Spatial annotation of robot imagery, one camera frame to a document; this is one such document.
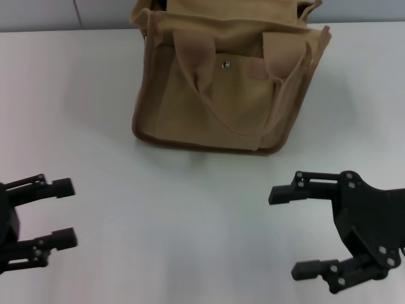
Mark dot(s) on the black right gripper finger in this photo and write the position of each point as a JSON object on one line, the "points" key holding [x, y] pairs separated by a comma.
{"points": [[284, 193], [308, 269]]}

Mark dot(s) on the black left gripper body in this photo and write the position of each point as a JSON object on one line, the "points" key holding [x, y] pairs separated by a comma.
{"points": [[8, 218]]}

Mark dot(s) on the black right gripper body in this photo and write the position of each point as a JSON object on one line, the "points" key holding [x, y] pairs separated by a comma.
{"points": [[370, 215]]}

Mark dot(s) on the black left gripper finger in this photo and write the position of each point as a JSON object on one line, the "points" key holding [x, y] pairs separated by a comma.
{"points": [[63, 240], [61, 187]]}

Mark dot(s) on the khaki canvas food bag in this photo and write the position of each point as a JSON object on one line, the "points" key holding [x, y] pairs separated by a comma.
{"points": [[221, 104]]}

